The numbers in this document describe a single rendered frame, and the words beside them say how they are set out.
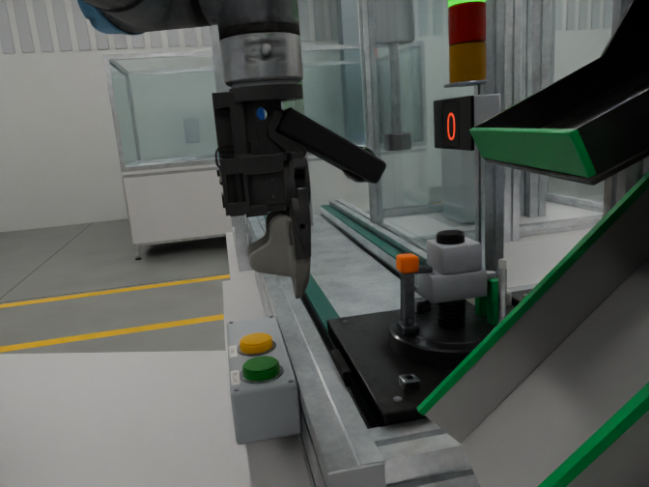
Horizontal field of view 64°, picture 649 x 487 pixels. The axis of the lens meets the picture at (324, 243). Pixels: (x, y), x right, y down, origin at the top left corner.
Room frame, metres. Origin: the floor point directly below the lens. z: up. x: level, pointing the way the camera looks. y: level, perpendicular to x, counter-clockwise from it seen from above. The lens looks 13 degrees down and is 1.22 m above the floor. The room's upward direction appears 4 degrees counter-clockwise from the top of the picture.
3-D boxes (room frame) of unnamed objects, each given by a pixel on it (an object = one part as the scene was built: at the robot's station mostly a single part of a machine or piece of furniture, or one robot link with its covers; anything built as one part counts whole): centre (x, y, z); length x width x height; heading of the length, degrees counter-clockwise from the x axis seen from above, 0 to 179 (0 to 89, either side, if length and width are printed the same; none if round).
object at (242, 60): (0.51, 0.04, 1.28); 0.08 x 0.08 x 0.05
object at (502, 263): (0.50, -0.18, 1.03); 0.01 x 0.01 x 0.08
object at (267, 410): (0.59, 0.09, 0.93); 0.21 x 0.07 x 0.06; 11
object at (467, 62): (0.75, -0.22, 1.28); 0.05 x 0.05 x 0.05
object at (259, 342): (0.59, 0.09, 0.96); 0.04 x 0.04 x 0.02
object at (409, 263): (0.54, -0.09, 1.04); 0.04 x 0.02 x 0.08; 101
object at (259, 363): (0.52, 0.08, 0.96); 0.04 x 0.04 x 0.02
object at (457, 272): (0.55, -0.15, 1.06); 0.08 x 0.04 x 0.07; 101
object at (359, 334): (0.54, -0.14, 0.96); 0.24 x 0.24 x 0.02; 11
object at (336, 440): (0.79, 0.07, 0.91); 0.89 x 0.06 x 0.11; 11
